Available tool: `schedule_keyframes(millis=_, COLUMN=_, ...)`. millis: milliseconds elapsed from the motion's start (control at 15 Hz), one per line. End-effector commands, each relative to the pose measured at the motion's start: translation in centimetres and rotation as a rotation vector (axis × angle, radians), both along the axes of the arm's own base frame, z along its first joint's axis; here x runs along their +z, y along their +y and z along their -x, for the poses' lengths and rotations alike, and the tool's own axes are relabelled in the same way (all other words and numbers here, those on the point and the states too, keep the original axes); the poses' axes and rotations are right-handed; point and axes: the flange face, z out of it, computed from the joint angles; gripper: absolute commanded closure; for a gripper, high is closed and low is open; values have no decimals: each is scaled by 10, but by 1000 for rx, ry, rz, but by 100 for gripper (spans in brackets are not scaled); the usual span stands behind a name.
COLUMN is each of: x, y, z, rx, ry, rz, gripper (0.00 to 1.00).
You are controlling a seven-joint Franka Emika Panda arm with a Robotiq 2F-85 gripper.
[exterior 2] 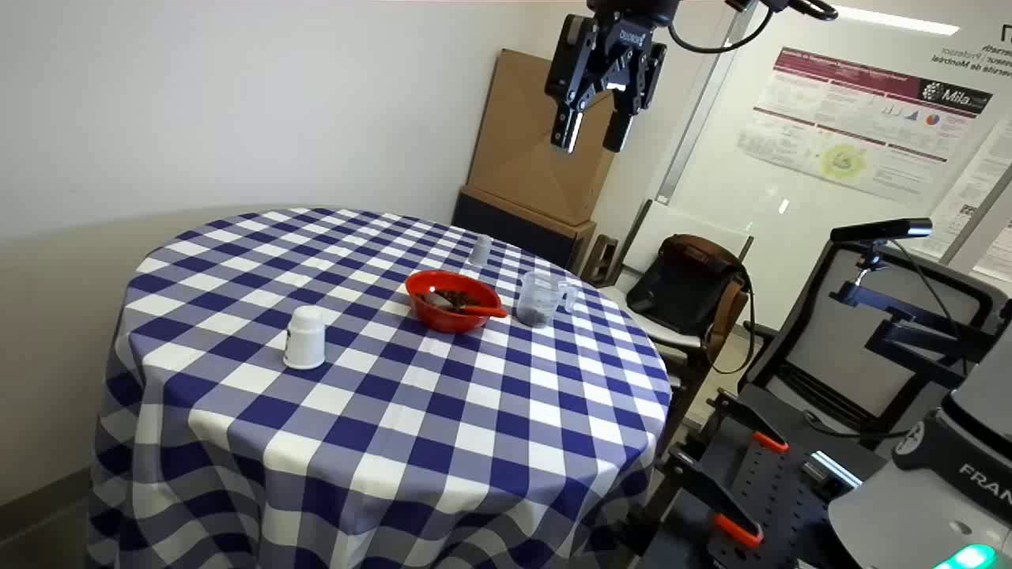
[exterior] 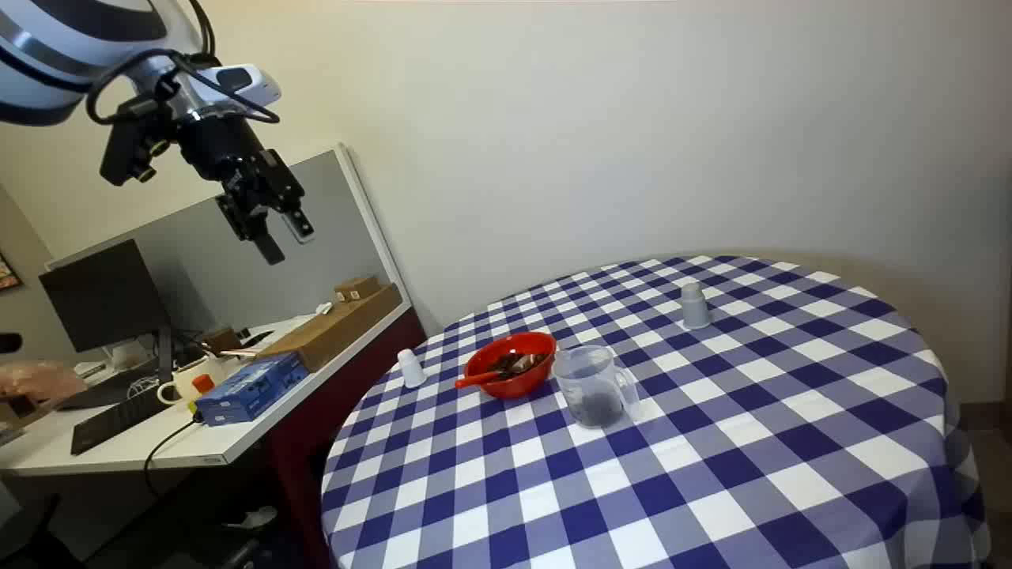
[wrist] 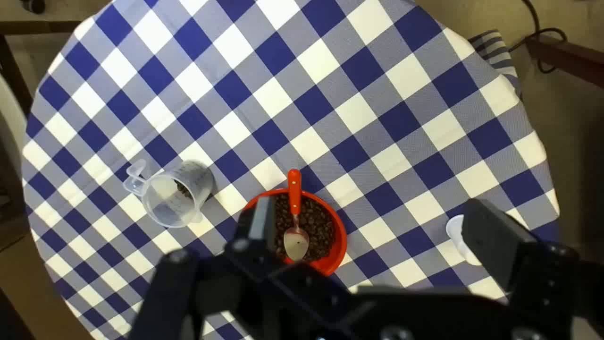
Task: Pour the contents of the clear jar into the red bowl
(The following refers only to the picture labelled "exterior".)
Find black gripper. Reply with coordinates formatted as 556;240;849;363
170;107;315;266

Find dark bowl contents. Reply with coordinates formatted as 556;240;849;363
492;352;543;380

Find red plastic bowl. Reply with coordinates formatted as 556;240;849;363
452;329;560;400

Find grey desk partition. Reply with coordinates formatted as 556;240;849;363
44;145;409;341

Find flat brown cardboard box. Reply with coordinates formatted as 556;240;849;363
251;280;405;374

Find blue cardboard box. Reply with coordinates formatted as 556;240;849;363
193;352;309;425

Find white mug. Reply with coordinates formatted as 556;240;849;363
154;359;217;411

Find black computer monitor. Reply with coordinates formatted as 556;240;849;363
38;238;177;374

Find small white shaker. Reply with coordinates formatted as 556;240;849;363
394;346;428;389

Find dark red desk panel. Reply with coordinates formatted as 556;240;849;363
263;310;428;569

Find red plastic spoon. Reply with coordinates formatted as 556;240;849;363
452;356;524;392

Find black keyboard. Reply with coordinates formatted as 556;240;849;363
69;384;177;457

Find white office desk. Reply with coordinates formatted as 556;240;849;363
0;296;414;480

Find white shoe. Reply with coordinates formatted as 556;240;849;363
225;501;278;532

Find small white cup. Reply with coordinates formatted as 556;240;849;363
678;277;713;332

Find blue white checkered tablecloth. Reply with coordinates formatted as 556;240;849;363
315;248;993;569

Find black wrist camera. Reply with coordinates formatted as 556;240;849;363
98;97;177;188

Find thin black desk cable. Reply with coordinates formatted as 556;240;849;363
139;414;204;477

